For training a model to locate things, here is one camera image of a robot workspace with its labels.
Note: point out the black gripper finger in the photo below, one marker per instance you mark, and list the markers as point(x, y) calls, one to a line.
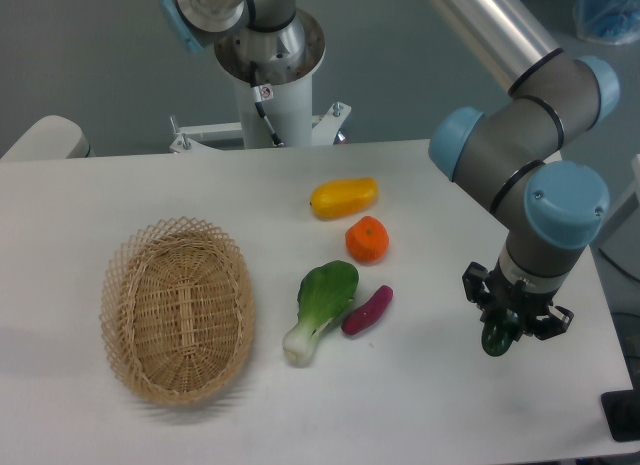
point(476, 283)
point(556, 322)

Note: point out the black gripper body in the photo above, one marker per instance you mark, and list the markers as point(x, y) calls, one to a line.
point(514, 297)

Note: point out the green cucumber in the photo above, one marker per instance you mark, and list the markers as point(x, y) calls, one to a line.
point(500, 330)

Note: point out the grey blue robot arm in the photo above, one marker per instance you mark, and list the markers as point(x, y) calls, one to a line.
point(552, 209)

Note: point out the woven wicker basket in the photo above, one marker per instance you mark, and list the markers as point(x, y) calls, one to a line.
point(177, 313)

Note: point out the purple sweet potato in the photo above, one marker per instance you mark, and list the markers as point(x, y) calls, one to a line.
point(368, 314)

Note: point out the black device at edge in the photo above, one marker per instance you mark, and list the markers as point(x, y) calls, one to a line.
point(621, 410)

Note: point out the orange pumpkin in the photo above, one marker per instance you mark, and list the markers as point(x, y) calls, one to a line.
point(367, 240)

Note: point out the green bok choy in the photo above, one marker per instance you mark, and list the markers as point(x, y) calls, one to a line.
point(324, 295)

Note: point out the yellow mango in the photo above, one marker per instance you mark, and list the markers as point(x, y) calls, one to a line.
point(342, 197)

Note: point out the blue plastic bag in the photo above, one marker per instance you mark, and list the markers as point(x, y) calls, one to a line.
point(607, 22)

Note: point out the white chair back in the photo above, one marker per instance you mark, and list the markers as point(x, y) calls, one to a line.
point(50, 138)

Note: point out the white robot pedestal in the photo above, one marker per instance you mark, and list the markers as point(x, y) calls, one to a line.
point(272, 76)

